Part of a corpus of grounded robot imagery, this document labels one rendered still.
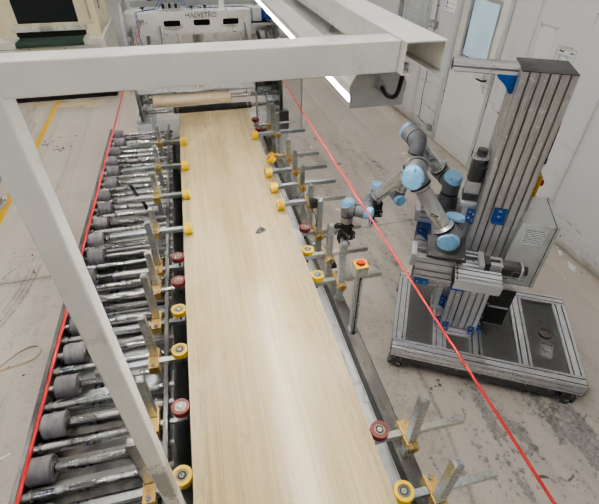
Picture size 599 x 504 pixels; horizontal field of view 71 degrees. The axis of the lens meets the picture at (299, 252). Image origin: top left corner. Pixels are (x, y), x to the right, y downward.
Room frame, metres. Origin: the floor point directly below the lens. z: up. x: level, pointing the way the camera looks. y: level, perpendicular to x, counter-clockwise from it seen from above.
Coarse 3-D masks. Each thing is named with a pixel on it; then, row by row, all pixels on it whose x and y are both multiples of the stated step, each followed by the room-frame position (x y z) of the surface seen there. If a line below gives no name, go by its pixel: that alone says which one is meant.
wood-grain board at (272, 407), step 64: (192, 128) 4.04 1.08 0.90; (192, 192) 2.82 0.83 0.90; (256, 192) 2.82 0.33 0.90; (192, 256) 2.04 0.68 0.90; (256, 256) 2.05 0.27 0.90; (192, 320) 1.51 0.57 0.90; (256, 320) 1.51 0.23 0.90; (320, 320) 1.51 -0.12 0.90; (192, 384) 1.12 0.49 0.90; (256, 384) 1.12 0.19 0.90; (320, 384) 1.12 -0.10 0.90; (192, 448) 0.82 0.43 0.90; (256, 448) 0.82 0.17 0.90; (320, 448) 0.82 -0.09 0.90
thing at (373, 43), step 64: (320, 0) 1.17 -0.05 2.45; (0, 64) 0.58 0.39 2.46; (64, 64) 0.60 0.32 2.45; (128, 64) 0.62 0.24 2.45; (192, 64) 0.64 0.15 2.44; (256, 64) 0.66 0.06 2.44; (320, 64) 0.68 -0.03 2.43; (384, 64) 0.70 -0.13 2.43; (0, 128) 0.57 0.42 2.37; (64, 256) 0.57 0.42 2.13; (128, 384) 0.58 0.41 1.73
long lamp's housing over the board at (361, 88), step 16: (272, 0) 1.72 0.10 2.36; (288, 0) 1.60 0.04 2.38; (288, 16) 1.45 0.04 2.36; (304, 16) 1.34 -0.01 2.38; (304, 32) 1.25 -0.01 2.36; (320, 32) 1.14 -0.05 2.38; (336, 32) 1.14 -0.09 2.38; (336, 80) 0.93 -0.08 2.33; (352, 80) 0.85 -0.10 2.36; (368, 80) 0.85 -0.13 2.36; (384, 80) 0.86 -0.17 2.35; (352, 96) 0.85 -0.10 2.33; (368, 96) 0.85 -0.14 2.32; (384, 96) 0.86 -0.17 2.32; (400, 96) 0.87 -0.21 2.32
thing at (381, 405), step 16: (288, 192) 3.16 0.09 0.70; (304, 208) 2.91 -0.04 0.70; (336, 304) 1.82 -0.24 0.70; (352, 336) 1.57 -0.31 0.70; (352, 352) 1.48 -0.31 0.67; (368, 368) 1.35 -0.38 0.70; (368, 384) 1.26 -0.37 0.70; (384, 400) 1.16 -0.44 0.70; (384, 416) 1.08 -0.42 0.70; (400, 448) 0.91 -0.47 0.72; (400, 464) 0.85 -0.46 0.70; (416, 464) 0.85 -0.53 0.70; (416, 480) 0.78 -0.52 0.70
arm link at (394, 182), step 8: (408, 160) 2.11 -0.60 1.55; (392, 176) 2.13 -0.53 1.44; (400, 176) 2.08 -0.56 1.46; (384, 184) 2.13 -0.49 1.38; (392, 184) 2.10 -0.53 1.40; (400, 184) 2.09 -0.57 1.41; (376, 192) 2.14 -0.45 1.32; (384, 192) 2.11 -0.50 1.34; (368, 200) 2.13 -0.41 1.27; (376, 200) 2.13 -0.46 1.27
